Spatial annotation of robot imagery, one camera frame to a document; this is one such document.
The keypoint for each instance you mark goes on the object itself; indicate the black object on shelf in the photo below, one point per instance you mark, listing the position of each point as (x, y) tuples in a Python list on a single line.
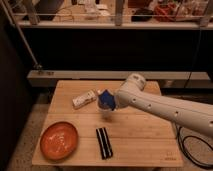
[(142, 15)]

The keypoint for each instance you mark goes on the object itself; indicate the metal diagonal pole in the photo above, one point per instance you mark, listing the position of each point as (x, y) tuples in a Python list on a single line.
[(14, 21)]

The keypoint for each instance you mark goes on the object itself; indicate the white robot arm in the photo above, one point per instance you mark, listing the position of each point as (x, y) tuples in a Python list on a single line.
[(192, 115)]

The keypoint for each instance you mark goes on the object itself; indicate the black striped cloth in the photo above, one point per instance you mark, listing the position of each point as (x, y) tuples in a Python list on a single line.
[(104, 143)]

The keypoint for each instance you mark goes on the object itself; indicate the red object on shelf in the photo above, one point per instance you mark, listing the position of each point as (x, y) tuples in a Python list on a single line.
[(164, 13)]

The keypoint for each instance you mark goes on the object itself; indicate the grey metal shelf rail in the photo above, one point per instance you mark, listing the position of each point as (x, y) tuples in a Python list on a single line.
[(190, 80)]

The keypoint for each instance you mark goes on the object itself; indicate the wooden table board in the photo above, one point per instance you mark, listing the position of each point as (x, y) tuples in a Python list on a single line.
[(138, 139)]

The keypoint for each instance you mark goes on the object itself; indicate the orange ceramic bowl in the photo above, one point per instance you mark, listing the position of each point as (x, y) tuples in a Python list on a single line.
[(59, 141)]

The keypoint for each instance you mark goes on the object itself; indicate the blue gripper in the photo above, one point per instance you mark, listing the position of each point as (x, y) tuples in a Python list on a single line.
[(107, 104)]

